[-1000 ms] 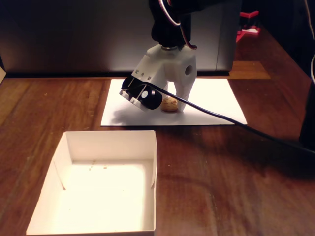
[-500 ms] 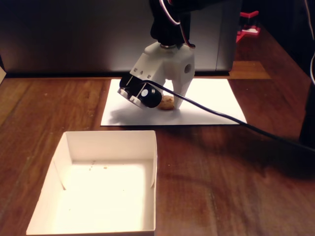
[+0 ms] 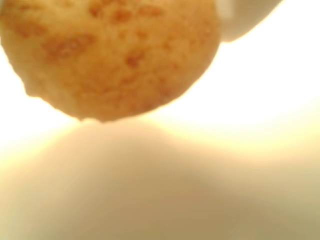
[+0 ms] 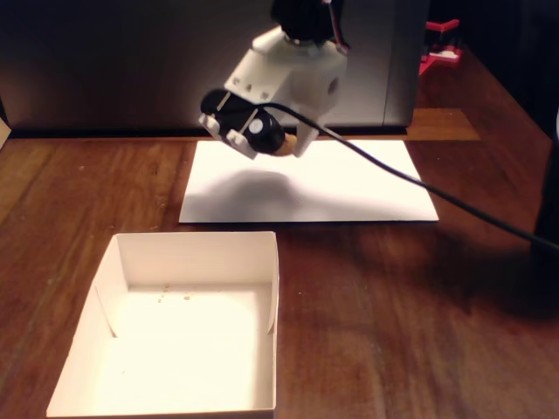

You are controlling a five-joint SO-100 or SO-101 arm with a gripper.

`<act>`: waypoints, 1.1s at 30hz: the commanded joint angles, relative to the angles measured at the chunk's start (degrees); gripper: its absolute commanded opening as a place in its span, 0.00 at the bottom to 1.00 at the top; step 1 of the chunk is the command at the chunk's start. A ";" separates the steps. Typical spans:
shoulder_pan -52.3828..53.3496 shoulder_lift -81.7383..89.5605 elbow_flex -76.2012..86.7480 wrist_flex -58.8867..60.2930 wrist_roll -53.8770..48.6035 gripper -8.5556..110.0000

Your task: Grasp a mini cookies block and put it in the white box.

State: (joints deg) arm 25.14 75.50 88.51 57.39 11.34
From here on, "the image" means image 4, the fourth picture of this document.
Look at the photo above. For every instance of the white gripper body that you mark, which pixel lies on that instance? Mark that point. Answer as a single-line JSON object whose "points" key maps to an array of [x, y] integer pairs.
{"points": [[311, 89]]}

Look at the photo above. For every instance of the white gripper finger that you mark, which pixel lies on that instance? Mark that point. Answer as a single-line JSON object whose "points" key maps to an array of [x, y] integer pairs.
{"points": [[308, 137]]}

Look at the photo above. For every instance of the round mini cookie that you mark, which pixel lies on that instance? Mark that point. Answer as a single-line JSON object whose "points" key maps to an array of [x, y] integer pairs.
{"points": [[288, 146]]}

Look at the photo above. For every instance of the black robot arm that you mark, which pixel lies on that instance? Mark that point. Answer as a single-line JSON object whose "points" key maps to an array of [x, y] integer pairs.
{"points": [[301, 17]]}

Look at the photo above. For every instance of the black mesh box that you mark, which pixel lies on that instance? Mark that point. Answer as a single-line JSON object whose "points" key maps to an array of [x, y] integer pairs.
{"points": [[550, 196]]}

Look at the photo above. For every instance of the white cardboard box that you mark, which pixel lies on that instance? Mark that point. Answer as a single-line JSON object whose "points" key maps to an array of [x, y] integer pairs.
{"points": [[174, 349]]}

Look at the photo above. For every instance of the white paper sheet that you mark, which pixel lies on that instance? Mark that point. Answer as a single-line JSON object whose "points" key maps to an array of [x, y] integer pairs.
{"points": [[349, 196]]}

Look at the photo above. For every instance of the red plastic object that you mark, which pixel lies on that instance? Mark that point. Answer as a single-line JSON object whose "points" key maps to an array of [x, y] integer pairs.
{"points": [[441, 57]]}

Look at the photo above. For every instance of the dark grey computer case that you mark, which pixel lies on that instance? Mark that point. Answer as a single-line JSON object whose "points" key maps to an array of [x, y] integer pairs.
{"points": [[131, 65]]}

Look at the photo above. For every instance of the white card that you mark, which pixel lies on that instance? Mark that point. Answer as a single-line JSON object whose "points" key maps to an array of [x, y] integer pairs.
{"points": [[3, 133]]}

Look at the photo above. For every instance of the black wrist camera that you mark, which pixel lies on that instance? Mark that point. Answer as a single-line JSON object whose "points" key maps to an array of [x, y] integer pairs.
{"points": [[262, 131]]}

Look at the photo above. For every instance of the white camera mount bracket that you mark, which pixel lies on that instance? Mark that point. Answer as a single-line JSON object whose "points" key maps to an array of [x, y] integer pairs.
{"points": [[244, 148]]}

